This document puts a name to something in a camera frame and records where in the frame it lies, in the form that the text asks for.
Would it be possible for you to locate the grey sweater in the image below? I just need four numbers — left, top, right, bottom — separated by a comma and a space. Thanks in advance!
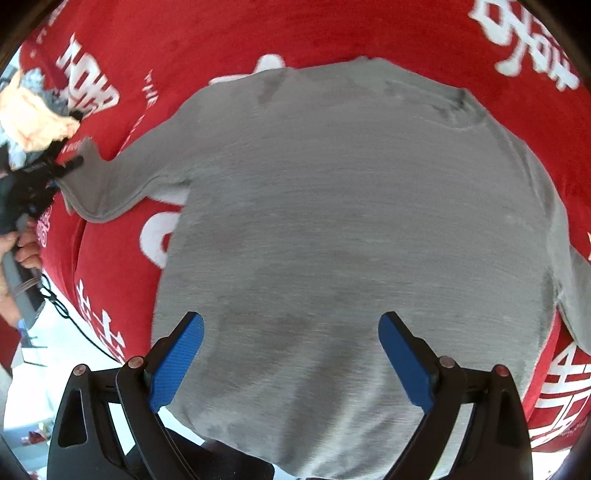
61, 59, 590, 479

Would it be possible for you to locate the yellow and grey clothes pile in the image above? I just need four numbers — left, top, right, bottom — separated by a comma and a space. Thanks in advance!
1, 66, 80, 170

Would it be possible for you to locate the person's left hand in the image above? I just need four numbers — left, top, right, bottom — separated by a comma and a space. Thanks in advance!
1, 218, 44, 329

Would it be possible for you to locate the red blanket with white characters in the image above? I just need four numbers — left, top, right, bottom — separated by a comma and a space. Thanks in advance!
18, 0, 591, 455

